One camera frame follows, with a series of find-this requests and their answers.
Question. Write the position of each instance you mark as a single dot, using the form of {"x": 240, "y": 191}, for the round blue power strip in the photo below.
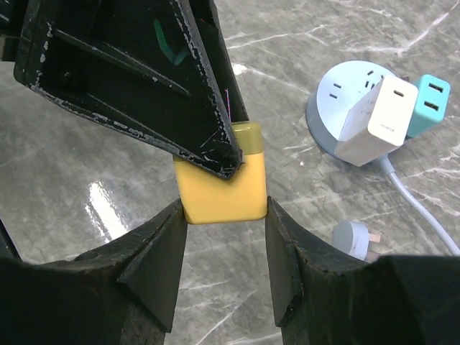
{"x": 339, "y": 89}

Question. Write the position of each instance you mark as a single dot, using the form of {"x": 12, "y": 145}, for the teal usb charger plug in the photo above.
{"x": 430, "y": 105}

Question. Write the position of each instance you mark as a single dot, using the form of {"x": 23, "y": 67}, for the yellow charger plug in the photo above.
{"x": 208, "y": 199}

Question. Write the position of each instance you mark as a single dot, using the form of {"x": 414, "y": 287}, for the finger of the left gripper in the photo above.
{"x": 137, "y": 67}
{"x": 207, "y": 20}

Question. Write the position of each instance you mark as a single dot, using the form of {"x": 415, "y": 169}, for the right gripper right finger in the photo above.
{"x": 322, "y": 296}

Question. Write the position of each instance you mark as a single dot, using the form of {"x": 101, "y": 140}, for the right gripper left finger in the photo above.
{"x": 123, "y": 292}

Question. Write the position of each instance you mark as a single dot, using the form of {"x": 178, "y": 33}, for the white charger plug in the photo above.
{"x": 378, "y": 123}

